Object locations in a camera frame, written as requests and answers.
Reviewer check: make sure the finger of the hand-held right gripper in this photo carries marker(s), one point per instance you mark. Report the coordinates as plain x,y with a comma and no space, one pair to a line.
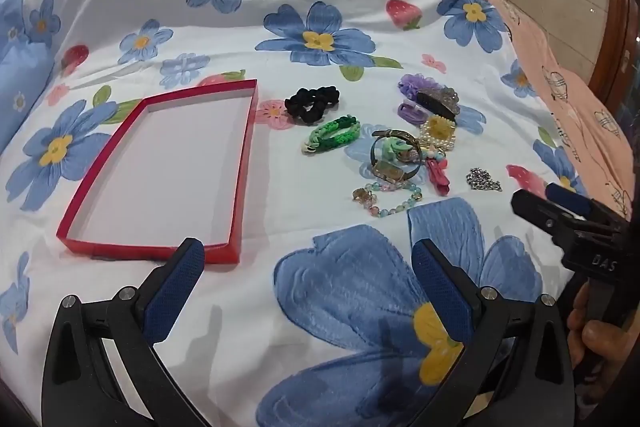
567,199
535,209

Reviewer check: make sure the grey glitter claw clip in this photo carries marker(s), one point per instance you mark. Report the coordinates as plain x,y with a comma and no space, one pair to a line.
440,102

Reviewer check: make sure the person's right hand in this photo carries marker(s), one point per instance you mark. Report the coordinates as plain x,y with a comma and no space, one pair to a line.
597,337

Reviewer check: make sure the pearl scrunchie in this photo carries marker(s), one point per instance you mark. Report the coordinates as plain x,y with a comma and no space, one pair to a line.
447,142

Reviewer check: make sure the wooden furniture edge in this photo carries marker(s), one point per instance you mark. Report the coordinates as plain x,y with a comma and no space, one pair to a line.
617,32

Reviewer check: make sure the blue floral pillow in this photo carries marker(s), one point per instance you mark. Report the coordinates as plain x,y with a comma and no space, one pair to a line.
20,72

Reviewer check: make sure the black scrunchie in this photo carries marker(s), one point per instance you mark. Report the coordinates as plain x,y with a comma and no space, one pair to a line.
300,104

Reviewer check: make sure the pink printed cloth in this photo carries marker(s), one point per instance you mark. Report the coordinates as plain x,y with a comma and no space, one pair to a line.
560,97

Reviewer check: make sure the pink hair clip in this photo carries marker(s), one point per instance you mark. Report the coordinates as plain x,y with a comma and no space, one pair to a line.
437,177

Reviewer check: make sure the red shallow box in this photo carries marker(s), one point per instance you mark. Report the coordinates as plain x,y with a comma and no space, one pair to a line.
165,167

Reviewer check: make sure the white floral bedsheet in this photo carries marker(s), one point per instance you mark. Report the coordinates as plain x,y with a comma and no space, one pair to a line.
250,32

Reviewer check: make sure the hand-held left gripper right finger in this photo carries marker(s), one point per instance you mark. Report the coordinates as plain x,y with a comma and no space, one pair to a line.
440,287

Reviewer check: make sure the colourful bead charm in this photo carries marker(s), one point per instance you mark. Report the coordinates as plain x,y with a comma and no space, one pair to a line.
431,153

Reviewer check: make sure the purple flower hair clip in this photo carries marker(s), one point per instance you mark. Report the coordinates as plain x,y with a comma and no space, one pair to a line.
417,84

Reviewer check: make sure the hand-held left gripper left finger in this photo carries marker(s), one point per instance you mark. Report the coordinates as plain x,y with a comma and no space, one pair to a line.
177,277

